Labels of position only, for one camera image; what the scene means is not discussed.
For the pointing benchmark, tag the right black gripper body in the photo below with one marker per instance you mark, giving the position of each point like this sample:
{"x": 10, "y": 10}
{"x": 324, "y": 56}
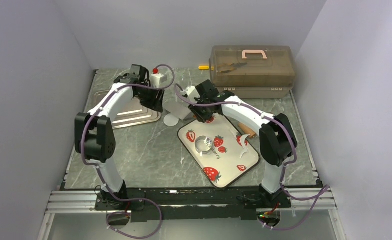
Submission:
{"x": 202, "y": 112}

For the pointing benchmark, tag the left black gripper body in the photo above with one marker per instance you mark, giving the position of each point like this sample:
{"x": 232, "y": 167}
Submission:
{"x": 148, "y": 97}

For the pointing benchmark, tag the white dough ball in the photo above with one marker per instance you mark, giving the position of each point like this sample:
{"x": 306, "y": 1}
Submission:
{"x": 170, "y": 120}

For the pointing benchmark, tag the strawberry pattern white tray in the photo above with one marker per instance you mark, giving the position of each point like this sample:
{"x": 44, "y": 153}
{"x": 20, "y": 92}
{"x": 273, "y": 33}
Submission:
{"x": 216, "y": 152}

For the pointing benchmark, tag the wooden rolling pin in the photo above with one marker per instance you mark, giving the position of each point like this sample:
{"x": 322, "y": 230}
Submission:
{"x": 247, "y": 130}

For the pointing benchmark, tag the spatula with wooden handle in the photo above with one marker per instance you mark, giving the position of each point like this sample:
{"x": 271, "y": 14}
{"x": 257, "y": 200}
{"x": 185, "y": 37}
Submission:
{"x": 179, "y": 111}

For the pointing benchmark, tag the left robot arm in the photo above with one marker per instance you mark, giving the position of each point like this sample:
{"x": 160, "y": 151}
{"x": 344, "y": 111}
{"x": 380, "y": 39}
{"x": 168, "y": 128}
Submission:
{"x": 94, "y": 138}

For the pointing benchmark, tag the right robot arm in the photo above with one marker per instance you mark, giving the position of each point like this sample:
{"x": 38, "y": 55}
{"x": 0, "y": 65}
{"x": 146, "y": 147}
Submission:
{"x": 276, "y": 137}

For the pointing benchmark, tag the steel baking tray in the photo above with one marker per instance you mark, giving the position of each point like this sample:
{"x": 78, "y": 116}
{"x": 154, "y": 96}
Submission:
{"x": 122, "y": 109}

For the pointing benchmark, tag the yellow small object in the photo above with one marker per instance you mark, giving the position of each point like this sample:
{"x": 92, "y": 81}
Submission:
{"x": 202, "y": 67}

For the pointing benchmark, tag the brown translucent tool box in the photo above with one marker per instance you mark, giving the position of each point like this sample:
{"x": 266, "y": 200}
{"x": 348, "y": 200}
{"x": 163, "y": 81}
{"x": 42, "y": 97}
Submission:
{"x": 253, "y": 71}

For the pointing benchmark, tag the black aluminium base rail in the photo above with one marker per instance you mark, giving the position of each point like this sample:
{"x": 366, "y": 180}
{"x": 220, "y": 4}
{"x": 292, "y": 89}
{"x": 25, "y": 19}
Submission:
{"x": 197, "y": 203}

